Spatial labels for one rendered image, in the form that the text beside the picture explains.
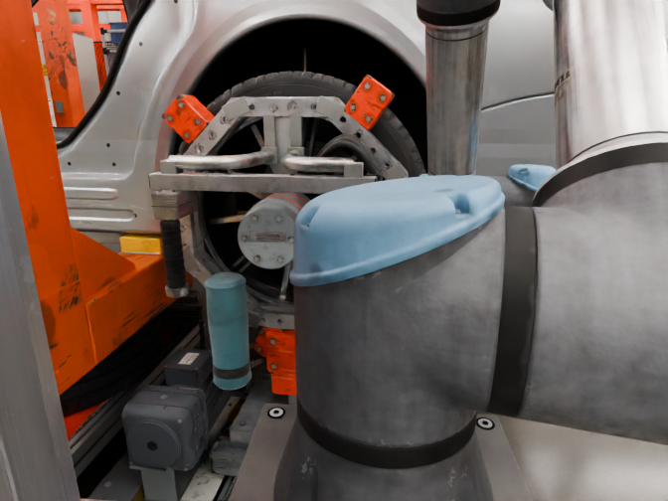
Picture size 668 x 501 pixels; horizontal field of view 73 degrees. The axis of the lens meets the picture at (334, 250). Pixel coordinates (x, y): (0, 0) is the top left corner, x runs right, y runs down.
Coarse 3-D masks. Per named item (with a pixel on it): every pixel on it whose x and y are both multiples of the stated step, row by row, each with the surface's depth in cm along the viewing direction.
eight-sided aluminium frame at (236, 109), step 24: (216, 120) 98; (240, 120) 100; (336, 120) 94; (192, 144) 100; (216, 144) 100; (384, 168) 96; (192, 216) 106; (192, 240) 107; (192, 264) 109; (216, 264) 113; (264, 312) 110; (288, 312) 110
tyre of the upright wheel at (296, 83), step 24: (288, 72) 102; (240, 96) 104; (264, 96) 103; (288, 96) 102; (312, 96) 102; (336, 96) 101; (384, 120) 101; (384, 144) 102; (408, 144) 102; (408, 168) 103
